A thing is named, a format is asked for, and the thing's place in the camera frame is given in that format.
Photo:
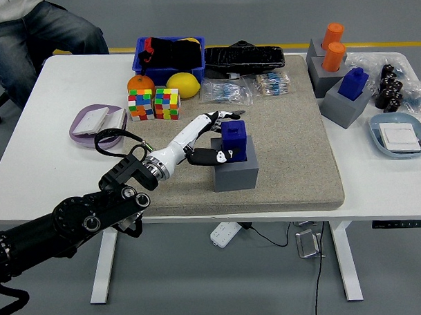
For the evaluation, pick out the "blue-grey tray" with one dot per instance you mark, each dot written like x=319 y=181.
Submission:
x=403 y=117

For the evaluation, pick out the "grey seal holder block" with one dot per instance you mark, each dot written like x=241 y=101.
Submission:
x=235 y=179
x=314 y=52
x=323 y=83
x=344 y=113

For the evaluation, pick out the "white table leg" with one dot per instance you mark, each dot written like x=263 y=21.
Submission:
x=104 y=272
x=345 y=263

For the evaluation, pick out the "black capacitor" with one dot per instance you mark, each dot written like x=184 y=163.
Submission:
x=393 y=103
x=397 y=86
x=391 y=78
x=382 y=99
x=388 y=70

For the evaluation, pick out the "yellow object in bin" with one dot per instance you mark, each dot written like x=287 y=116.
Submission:
x=192 y=39

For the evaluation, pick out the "metal bracket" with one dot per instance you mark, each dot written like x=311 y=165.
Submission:
x=307 y=244

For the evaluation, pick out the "black wrapped keyboard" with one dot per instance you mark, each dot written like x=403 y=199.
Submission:
x=245 y=59

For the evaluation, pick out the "clear plastic bag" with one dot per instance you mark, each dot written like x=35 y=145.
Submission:
x=366 y=60

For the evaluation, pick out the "beige table mat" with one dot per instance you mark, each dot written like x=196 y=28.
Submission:
x=283 y=162

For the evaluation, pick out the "orange fruit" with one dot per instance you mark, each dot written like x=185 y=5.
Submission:
x=140 y=83

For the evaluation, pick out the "black table control panel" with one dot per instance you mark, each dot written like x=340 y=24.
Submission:
x=399 y=224

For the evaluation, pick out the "white power strip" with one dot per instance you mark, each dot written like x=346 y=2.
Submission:
x=224 y=234

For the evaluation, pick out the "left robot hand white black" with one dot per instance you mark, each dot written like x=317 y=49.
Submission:
x=180 y=139

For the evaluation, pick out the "clear bag blue resistors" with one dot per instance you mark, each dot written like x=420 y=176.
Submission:
x=225 y=93

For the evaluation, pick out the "blue plastic bin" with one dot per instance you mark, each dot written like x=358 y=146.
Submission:
x=161 y=75

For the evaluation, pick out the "white switch panel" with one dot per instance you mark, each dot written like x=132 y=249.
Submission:
x=90 y=122
x=115 y=119
x=400 y=137

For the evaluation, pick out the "purple tray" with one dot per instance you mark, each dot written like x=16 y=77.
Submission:
x=82 y=141

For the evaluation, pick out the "multicoloured puzzle cube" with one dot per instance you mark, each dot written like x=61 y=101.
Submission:
x=166 y=103
x=141 y=104

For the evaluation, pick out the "blue components in bag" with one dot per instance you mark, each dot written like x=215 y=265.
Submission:
x=416 y=101

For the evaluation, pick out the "blue square seal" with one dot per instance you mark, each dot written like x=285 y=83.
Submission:
x=234 y=137
x=353 y=85

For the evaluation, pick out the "clear bag beige resistors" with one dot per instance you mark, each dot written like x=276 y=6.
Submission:
x=272 y=83

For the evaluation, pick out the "orange cylinder seal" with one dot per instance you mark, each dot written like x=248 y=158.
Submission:
x=333 y=34
x=333 y=58

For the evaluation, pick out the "yellow lemon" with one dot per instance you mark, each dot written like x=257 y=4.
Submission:
x=182 y=85

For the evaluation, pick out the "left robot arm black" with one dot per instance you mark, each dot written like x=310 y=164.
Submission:
x=71 y=217

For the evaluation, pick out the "black cloth bag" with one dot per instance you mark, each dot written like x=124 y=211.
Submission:
x=179 y=55

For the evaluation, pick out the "person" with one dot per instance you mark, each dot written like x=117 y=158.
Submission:
x=19 y=39

